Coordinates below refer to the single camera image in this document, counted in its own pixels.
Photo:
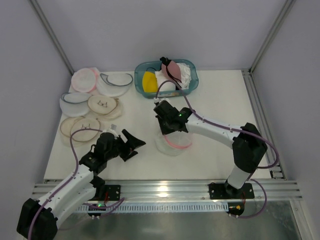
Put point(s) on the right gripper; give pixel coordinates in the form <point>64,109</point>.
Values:
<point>163,122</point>

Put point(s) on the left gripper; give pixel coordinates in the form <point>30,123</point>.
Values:
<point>124,148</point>

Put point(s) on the pink-trimmed mesh laundry bag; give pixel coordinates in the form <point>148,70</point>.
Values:
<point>173,144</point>

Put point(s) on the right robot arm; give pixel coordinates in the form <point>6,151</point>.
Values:
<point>246,143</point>

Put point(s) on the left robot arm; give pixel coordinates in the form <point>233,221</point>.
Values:
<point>41,219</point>

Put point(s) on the yellow bra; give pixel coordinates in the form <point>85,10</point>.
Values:
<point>149,82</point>

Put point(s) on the beige laundry bag upper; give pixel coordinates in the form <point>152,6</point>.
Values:
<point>105,108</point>

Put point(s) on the beige laundry bag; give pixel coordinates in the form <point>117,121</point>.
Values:
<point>73,124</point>
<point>105,108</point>

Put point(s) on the white lace bra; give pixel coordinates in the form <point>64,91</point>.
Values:
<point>185,73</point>

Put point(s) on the beige laundry bag lower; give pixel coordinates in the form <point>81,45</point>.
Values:
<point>73,124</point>

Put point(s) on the pink and black bra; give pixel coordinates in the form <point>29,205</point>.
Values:
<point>170,69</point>

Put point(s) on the grey-trimmed open laundry bag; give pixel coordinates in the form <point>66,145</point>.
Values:
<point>113,84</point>

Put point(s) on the grey-trimmed folded laundry bag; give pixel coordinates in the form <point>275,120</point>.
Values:
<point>74,104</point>

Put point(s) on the pink-trimmed laundry bag stack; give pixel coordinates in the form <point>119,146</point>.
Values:
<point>85,80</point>

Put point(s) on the teal plastic basket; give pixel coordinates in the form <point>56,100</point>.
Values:
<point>152,66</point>

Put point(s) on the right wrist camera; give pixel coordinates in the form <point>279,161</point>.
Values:
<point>157,100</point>

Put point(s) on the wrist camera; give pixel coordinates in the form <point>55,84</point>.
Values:
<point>157,100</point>
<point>112,129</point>

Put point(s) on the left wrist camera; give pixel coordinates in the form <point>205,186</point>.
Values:
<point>112,129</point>

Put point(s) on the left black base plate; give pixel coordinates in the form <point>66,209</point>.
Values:
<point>107,193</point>

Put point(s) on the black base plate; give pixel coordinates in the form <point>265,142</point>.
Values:
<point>107,193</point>
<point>224,191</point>

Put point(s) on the aluminium front rail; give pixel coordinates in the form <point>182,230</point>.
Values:
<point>169,191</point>

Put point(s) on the slotted cable duct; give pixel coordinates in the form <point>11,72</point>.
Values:
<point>173,207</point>

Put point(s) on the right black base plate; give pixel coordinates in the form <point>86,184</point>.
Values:
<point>224,191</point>

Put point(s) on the right aluminium corner post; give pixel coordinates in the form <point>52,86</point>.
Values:
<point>272,33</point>

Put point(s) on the aluminium corner post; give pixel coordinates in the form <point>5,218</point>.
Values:
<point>51,34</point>
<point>272,33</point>

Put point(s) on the right aluminium side rail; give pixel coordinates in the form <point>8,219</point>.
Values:
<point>276,171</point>

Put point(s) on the left aluminium corner post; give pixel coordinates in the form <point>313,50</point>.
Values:
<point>51,34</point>

